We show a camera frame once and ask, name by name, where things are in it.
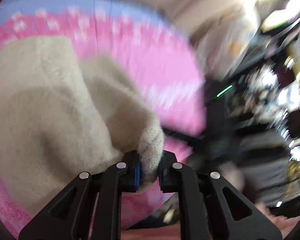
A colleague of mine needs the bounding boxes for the cream knitted sock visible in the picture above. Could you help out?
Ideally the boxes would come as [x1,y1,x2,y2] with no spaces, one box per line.
[0,37,164,216]

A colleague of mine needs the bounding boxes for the pink floral bed sheet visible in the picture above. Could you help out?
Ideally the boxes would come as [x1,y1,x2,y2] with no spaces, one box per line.
[0,0,205,237]

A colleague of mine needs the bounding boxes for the white patterned pillow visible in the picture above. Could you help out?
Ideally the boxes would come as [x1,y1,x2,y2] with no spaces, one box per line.
[191,5,260,81]

